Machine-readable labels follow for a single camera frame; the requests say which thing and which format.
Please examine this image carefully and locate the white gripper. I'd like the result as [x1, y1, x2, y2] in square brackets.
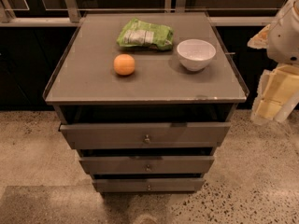
[248, 24, 299, 124]

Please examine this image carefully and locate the grey bottom drawer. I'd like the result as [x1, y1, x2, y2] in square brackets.
[93, 178, 205, 193]

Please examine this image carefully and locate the grey drawer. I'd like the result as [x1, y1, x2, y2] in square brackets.
[60, 122, 231, 149]
[79, 156, 214, 175]
[93, 178, 205, 193]

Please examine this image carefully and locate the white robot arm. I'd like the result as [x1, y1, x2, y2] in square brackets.
[248, 0, 299, 125]

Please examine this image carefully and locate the grey top drawer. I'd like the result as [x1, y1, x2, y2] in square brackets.
[60, 122, 231, 149]

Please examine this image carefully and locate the grey drawer cabinet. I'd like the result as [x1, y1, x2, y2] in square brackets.
[44, 13, 249, 181]

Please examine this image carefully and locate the grey middle drawer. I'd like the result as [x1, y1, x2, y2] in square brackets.
[79, 156, 214, 175]

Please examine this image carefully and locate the white diagonal pole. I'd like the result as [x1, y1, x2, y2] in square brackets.
[275, 91, 299, 122]

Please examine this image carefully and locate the white ceramic bowl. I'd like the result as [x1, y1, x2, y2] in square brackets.
[177, 39, 216, 72]

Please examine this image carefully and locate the green snack bag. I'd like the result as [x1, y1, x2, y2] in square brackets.
[117, 18, 174, 50]

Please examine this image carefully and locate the orange fruit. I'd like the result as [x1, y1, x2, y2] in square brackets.
[113, 54, 135, 76]

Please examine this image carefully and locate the metal railing frame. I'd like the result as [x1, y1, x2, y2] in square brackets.
[0, 0, 288, 26]

